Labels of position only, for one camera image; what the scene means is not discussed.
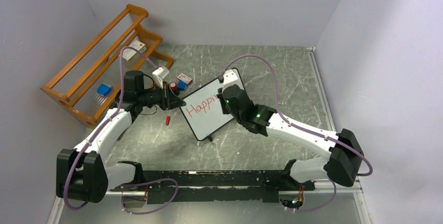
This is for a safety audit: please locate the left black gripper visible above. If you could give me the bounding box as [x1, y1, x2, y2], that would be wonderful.
[138, 81, 185, 111]

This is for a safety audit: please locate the red marker cap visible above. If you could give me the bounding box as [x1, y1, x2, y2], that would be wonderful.
[165, 116, 171, 126]

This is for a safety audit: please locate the black framed whiteboard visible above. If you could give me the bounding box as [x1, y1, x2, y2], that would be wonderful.
[180, 77, 234, 141]

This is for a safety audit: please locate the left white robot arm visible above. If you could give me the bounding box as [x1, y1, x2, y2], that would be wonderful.
[56, 70, 186, 204]

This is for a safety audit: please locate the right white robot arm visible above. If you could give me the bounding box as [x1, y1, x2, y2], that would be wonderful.
[217, 85, 364, 190]

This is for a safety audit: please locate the blue small block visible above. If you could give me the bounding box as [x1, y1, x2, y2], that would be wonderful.
[177, 80, 188, 91]

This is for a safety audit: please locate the red white small box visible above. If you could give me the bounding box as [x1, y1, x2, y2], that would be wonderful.
[178, 73, 193, 86]

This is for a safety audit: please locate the white red box on rack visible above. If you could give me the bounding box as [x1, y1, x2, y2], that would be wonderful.
[122, 40, 146, 62]

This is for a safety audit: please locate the blue block on rack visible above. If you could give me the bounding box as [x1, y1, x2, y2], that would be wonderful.
[96, 84, 113, 97]

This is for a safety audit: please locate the orange wooden rack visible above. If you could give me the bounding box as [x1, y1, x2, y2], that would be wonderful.
[41, 4, 174, 129]

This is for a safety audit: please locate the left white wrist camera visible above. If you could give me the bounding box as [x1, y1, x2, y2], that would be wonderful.
[152, 66, 170, 88]

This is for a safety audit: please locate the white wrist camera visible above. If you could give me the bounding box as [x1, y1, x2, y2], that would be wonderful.
[222, 69, 241, 91]
[152, 66, 170, 88]

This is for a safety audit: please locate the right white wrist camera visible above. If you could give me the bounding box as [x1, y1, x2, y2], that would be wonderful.
[222, 69, 241, 91]

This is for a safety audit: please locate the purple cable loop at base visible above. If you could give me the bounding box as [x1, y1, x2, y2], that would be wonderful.
[121, 179, 179, 216]

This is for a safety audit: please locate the black base frame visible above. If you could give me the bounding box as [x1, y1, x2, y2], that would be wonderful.
[143, 170, 316, 205]

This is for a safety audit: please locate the aluminium rail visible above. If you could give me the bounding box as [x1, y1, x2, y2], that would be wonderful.
[46, 46, 372, 224]

